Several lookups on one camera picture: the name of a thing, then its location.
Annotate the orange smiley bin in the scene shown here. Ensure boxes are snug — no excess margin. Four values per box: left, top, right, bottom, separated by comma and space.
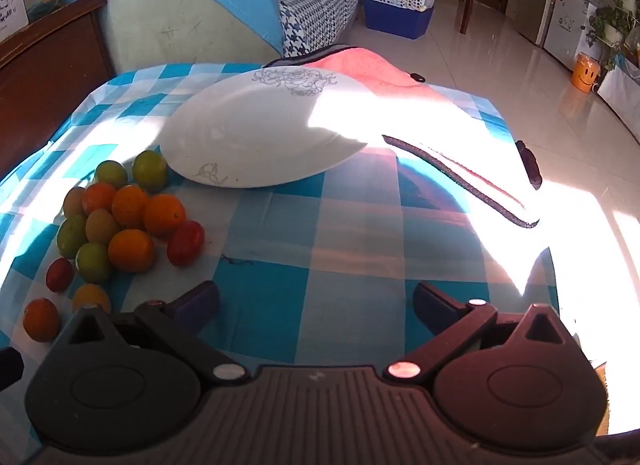
571, 52, 600, 93

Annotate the small orange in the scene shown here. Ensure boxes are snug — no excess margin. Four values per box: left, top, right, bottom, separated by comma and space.
82, 182, 118, 216
23, 298, 62, 343
111, 184, 149, 231
143, 194, 187, 239
108, 228, 156, 274

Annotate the red cherry tomato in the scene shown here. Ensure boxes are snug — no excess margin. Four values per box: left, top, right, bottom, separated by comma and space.
45, 258, 76, 293
166, 220, 206, 267

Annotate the blue checked tablecloth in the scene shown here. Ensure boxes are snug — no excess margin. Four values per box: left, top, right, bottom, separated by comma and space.
0, 62, 563, 448

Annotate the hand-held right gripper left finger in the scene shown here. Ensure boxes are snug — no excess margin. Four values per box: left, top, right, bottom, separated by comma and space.
60, 280, 251, 386

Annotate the pale green upholstered sofa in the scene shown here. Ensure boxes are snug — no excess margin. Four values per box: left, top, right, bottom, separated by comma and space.
97, 0, 283, 77

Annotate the blue houndstooth sofa cover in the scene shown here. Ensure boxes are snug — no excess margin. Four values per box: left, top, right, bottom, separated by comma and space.
276, 0, 369, 59

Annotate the black object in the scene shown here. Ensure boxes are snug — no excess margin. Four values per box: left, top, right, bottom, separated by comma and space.
516, 140, 543, 191

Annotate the white covered low cabinet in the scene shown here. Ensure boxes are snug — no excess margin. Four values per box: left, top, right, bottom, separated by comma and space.
597, 52, 640, 143

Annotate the green jujube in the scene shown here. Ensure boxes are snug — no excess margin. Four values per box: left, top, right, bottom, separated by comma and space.
132, 150, 169, 192
76, 242, 112, 284
95, 160, 129, 189
56, 215, 88, 260

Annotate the white floral plate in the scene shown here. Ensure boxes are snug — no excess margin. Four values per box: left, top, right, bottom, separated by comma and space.
161, 66, 383, 190

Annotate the dark wooden furniture panel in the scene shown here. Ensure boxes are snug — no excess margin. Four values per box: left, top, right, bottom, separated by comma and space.
0, 0, 117, 178

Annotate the potted green plant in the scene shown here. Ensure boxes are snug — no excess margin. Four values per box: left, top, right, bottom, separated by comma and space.
586, 0, 640, 72

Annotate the small white freezer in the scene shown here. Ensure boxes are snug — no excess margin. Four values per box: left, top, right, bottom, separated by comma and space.
542, 0, 601, 69

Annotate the pink towel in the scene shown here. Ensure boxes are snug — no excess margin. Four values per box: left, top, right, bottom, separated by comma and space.
262, 45, 543, 232

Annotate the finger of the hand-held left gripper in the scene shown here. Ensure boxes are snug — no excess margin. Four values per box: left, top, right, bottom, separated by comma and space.
0, 348, 25, 392

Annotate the blue plastic storage bin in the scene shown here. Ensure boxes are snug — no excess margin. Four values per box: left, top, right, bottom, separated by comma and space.
362, 0, 435, 40

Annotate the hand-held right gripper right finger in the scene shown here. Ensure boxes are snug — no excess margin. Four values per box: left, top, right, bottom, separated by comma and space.
384, 281, 578, 381

